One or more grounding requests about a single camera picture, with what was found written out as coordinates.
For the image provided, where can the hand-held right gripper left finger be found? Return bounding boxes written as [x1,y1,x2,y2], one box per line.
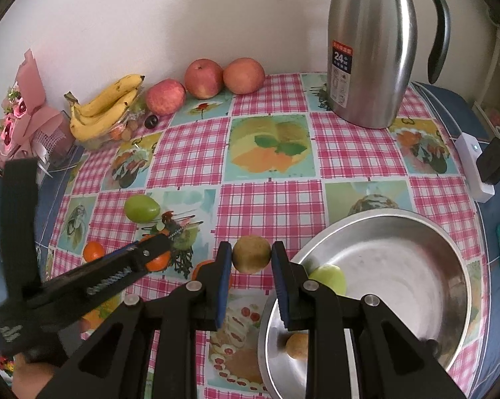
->
[44,241,233,399]

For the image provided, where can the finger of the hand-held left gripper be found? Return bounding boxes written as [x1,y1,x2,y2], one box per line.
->
[40,235,174,312]
[83,237,161,264]

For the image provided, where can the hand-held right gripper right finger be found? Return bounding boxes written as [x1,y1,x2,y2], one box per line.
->
[272,241,469,399]

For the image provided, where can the small orange mandarin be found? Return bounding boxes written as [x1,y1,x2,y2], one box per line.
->
[83,241,106,263]

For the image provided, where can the large orange mandarin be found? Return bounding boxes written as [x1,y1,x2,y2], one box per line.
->
[191,260,235,289]

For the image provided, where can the medium orange mandarin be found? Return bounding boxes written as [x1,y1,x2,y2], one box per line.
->
[144,249,170,272]

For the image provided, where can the oval green mango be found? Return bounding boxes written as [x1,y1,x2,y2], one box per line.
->
[124,195,161,222]

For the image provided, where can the round green jujube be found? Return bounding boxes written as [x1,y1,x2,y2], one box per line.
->
[308,264,347,296]

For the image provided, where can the large stainless steel basin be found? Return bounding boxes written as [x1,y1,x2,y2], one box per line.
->
[257,210,472,399]

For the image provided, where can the person's left hand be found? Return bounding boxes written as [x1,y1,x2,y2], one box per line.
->
[11,355,57,399]

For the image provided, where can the pink checked tablecloth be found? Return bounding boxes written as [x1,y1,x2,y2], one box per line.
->
[34,72,489,399]

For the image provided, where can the pink flower bouquet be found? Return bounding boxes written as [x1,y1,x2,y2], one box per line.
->
[0,49,78,171]

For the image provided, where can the clear plastic bag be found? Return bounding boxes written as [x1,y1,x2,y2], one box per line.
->
[79,91,151,150]

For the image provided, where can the yellow banana bunch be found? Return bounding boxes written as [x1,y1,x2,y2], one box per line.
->
[64,74,146,142]

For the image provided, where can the red apple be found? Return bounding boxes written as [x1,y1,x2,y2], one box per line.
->
[145,79,187,116]
[184,59,225,99]
[222,57,266,95]

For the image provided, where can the white power strip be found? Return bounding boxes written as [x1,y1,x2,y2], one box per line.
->
[454,132,495,203]

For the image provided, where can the black power adapter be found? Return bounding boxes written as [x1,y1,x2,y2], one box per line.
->
[478,135,500,186]

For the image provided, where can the stainless steel thermos jug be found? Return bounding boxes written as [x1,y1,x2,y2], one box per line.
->
[327,0,451,129]

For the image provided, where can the pink plastic bag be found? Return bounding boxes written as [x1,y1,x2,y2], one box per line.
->
[480,106,500,134]

